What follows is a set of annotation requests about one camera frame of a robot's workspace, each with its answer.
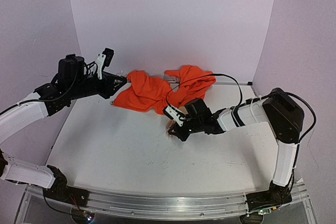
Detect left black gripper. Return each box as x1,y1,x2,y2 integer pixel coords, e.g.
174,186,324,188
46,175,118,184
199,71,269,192
69,71,128,100

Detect clear nail polish bottle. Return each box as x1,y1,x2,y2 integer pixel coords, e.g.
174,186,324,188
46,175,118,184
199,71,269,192
117,70,127,77

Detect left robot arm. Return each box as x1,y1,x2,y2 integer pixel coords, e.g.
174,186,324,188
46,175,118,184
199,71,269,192
1,48,127,207

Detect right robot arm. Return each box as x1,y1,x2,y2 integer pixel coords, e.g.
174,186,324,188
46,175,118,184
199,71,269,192
163,88,304,212

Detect orange cloth garment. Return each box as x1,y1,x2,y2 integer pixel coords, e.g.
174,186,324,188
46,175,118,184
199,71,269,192
113,65,216,115

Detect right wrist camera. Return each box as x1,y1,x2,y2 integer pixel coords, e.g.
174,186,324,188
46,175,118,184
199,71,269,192
163,105,187,126

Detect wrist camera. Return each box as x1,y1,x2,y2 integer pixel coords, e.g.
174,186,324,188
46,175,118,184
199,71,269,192
95,48,114,80
163,105,187,126

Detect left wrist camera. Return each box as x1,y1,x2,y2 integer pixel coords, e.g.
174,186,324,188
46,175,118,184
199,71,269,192
95,48,114,80

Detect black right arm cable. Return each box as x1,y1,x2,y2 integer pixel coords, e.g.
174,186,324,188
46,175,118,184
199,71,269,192
164,73,259,109

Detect aluminium front rail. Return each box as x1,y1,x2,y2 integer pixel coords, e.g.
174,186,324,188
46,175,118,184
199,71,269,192
34,189,308,219

